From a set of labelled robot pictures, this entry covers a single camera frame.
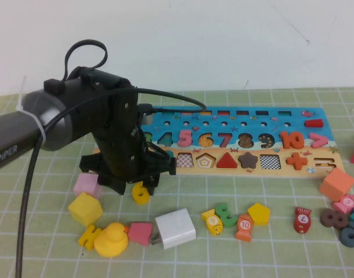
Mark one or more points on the white USB charger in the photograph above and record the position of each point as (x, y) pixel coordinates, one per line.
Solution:
(176, 228)

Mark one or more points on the brown star piece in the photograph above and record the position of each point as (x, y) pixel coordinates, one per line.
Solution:
(248, 160)

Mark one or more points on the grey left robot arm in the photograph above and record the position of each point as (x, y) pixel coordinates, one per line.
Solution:
(8, 139)

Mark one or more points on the red minus sign piece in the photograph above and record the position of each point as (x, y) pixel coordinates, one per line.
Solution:
(313, 123)

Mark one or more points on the colourful wooden puzzle board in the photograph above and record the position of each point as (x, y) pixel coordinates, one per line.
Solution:
(253, 128)

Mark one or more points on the yellow equals sign piece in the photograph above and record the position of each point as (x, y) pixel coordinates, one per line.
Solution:
(88, 237)

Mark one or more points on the pink trapezoid piece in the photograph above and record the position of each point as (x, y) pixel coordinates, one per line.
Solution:
(140, 233)

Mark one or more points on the teal heart piece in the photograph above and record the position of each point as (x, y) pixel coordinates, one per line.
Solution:
(170, 153)

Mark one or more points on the red fish number seven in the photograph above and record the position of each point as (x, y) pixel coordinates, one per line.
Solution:
(302, 220)

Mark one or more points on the orange cube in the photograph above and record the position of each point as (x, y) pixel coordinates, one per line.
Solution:
(336, 182)

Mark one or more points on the yellow cube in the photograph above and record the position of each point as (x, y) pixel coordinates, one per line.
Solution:
(85, 208)

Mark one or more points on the green checked tablecloth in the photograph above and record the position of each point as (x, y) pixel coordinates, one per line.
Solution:
(252, 255)

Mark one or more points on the yellow rubber duck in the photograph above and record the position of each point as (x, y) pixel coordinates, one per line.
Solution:
(110, 243)

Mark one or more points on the green number three piece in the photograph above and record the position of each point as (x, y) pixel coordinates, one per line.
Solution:
(230, 221)

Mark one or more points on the pink number five piece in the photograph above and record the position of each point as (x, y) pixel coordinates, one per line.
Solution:
(186, 138)

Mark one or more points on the red triangle piece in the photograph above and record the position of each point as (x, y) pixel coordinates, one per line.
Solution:
(227, 162)

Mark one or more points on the yellow fish number nine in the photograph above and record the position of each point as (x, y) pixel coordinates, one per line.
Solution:
(213, 221)

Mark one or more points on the white zip tie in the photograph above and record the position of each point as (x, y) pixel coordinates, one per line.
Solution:
(34, 120)

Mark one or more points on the pink fish number five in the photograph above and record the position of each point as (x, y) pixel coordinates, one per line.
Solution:
(340, 206)

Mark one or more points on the orange number ten piece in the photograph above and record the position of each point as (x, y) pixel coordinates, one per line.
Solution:
(284, 140)

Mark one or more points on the blue-grey number nine piece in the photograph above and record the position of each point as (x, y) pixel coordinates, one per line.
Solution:
(343, 239)

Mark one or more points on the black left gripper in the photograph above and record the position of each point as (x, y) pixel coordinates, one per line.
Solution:
(121, 150)

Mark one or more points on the brown number eight piece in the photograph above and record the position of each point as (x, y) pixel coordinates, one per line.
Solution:
(323, 220)

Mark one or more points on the yellow pentagon piece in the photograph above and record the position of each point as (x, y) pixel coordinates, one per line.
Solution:
(259, 212)

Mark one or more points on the orange fish number ten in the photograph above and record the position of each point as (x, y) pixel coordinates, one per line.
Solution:
(244, 224)

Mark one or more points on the orange plus sign piece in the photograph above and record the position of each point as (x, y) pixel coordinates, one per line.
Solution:
(297, 161)

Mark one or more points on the light pink cube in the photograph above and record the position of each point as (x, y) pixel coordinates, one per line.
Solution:
(87, 185)

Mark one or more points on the yellow number six piece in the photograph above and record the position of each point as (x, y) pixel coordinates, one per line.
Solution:
(140, 198)

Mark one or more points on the pink greater-than sign piece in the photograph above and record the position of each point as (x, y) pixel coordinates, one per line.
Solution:
(321, 140)

